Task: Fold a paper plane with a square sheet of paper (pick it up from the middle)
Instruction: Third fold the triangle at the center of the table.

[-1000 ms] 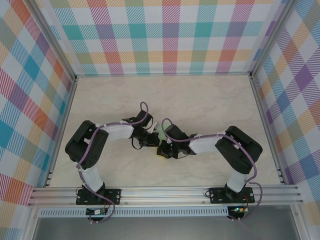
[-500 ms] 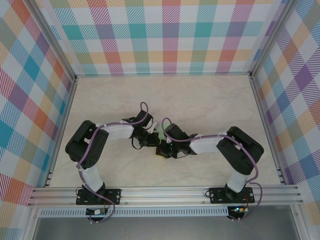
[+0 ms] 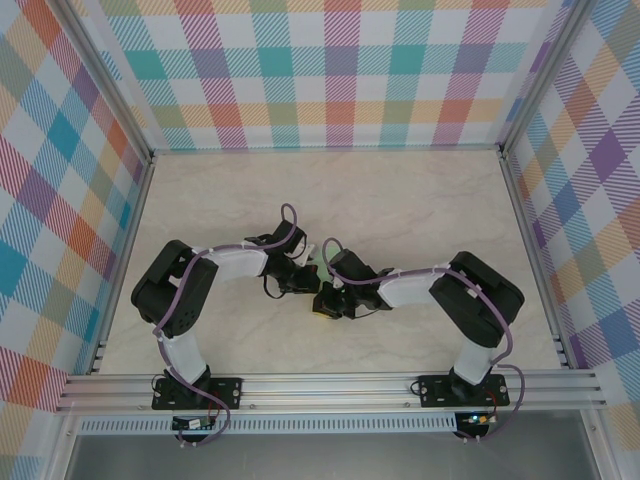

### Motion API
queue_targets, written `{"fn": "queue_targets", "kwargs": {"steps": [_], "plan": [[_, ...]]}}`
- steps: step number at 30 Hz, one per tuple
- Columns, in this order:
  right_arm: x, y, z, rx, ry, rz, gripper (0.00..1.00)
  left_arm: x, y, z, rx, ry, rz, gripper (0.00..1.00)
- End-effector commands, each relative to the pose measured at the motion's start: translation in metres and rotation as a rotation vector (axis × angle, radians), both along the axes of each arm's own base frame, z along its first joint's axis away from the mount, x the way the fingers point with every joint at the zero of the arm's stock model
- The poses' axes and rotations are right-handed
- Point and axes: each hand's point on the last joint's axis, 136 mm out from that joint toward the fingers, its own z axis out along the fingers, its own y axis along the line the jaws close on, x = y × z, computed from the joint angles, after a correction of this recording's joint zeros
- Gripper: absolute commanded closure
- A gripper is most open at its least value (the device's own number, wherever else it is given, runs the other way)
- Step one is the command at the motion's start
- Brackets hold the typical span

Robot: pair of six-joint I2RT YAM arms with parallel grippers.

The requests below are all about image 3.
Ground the light green paper sheet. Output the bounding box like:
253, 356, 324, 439
308, 251, 335, 285

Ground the grey metal panel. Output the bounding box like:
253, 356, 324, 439
63, 433, 601, 480

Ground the small black circuit board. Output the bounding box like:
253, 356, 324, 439
172, 416, 217, 431

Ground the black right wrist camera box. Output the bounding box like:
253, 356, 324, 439
327, 249, 377, 287

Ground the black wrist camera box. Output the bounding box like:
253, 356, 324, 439
272, 221, 321, 265
327, 249, 377, 287

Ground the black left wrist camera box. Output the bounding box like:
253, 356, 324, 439
272, 221, 321, 265

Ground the wide slotted aluminium base rail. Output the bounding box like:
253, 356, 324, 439
54, 368, 609, 414

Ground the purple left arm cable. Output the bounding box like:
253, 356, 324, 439
152, 202, 300, 448

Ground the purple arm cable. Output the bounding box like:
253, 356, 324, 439
322, 237, 526, 445
152, 202, 300, 448

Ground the perforated grey cable tray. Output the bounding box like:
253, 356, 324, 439
78, 412, 459, 436

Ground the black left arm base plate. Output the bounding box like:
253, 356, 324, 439
151, 377, 245, 412

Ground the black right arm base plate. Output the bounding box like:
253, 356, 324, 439
417, 374, 510, 409

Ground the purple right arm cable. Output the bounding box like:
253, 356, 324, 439
322, 237, 526, 445

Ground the aluminium side rail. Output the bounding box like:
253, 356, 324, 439
499, 152, 574, 370
88, 152, 157, 375

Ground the aluminium frame post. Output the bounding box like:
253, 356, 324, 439
58, 0, 156, 164
498, 0, 599, 161

